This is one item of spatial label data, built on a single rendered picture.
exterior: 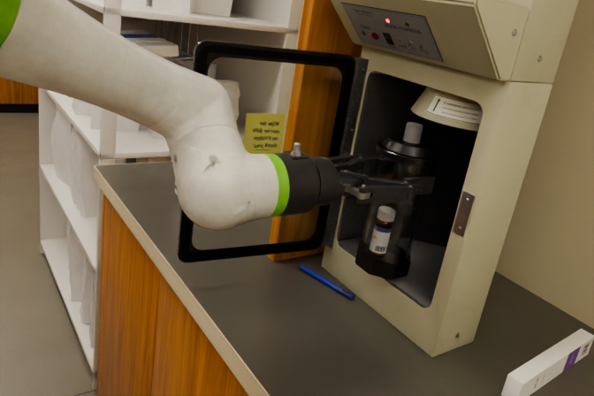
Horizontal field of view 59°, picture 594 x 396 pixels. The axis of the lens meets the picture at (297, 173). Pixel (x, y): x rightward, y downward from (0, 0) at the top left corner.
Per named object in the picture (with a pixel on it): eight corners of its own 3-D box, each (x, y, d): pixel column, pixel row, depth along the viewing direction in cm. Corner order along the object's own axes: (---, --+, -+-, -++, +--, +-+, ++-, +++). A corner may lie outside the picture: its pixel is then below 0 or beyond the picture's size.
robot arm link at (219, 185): (178, 247, 70) (204, 210, 62) (156, 168, 75) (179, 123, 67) (268, 235, 78) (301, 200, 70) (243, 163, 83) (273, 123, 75)
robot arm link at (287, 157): (252, 206, 81) (283, 232, 74) (262, 133, 78) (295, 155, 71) (285, 202, 85) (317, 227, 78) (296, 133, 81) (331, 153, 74)
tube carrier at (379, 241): (384, 241, 103) (409, 138, 96) (424, 269, 95) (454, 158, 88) (341, 249, 97) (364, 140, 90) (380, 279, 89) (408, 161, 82)
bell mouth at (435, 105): (454, 106, 104) (460, 79, 103) (533, 133, 91) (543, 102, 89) (390, 106, 94) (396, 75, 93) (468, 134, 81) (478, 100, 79)
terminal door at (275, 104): (321, 248, 109) (357, 56, 96) (176, 263, 95) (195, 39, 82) (319, 247, 110) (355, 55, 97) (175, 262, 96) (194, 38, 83)
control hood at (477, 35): (361, 43, 98) (372, -12, 95) (511, 81, 73) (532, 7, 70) (312, 39, 91) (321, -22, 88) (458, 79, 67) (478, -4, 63)
